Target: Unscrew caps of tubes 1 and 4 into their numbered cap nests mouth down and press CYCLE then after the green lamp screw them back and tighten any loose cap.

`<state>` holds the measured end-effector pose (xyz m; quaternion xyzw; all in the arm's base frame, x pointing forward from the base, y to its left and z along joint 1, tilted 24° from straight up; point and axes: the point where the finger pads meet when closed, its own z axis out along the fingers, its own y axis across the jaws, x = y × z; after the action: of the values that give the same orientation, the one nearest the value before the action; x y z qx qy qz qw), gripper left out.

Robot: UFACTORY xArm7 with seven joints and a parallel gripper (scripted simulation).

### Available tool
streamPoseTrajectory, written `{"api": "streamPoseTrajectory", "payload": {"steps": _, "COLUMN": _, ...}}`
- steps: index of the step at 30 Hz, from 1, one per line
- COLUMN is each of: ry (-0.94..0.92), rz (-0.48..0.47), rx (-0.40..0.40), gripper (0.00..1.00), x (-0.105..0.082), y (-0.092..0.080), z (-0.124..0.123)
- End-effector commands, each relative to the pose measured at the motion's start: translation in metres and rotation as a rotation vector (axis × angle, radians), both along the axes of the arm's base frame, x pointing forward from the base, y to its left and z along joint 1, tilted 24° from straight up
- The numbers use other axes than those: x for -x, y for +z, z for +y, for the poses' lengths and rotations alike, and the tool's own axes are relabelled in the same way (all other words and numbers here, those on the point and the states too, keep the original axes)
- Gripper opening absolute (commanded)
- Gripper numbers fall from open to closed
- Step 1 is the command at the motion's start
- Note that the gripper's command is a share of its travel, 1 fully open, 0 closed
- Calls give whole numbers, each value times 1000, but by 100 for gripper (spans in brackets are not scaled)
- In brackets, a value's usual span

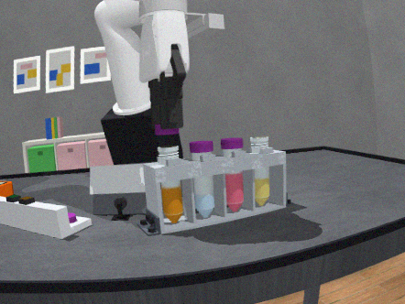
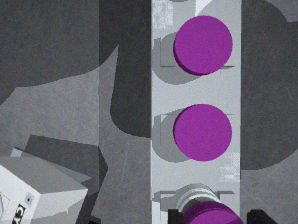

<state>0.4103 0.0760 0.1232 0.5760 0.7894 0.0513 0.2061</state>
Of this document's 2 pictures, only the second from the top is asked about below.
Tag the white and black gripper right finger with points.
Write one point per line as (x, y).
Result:
(259, 217)

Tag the white button panel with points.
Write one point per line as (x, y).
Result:
(34, 190)

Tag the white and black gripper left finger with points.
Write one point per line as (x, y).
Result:
(175, 217)

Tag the white threaded tube neck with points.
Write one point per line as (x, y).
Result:
(193, 197)

